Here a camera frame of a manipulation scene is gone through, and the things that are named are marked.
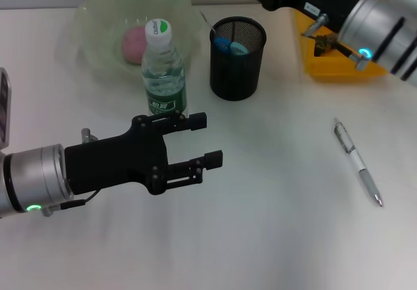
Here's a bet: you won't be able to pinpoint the pink toy peach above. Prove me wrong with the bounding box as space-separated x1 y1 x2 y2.
122 25 147 65

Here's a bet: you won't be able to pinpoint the grey right gripper cable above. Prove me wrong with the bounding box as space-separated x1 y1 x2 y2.
301 12 371 72

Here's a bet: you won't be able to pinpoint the clear green-label water bottle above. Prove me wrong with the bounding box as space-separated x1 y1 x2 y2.
141 18 189 117

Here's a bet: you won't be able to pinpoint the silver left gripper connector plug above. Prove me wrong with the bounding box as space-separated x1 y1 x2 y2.
81 128 99 143

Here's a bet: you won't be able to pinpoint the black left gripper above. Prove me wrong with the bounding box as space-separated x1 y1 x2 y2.
64 111 224 196

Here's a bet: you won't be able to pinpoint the green plastic wrapper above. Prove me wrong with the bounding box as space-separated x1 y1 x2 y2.
314 33 342 57

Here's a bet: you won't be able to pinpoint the translucent green plastic fruit bowl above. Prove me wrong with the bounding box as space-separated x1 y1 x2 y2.
57 0 203 87

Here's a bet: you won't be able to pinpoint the black mesh pen holder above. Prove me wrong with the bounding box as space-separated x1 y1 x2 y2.
209 16 267 101

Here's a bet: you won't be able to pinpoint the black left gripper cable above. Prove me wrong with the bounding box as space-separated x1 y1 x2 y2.
42 188 99 218

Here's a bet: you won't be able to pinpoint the blue scissors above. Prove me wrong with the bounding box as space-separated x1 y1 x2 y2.
212 35 250 56

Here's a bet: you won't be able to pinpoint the yellow plastic bin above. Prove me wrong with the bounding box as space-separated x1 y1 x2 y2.
292 8 392 83

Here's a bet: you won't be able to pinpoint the transparent plastic ruler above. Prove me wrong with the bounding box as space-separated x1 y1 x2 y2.
199 9 220 40

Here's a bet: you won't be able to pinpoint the white grey pen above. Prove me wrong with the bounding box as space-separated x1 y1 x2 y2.
334 117 384 207

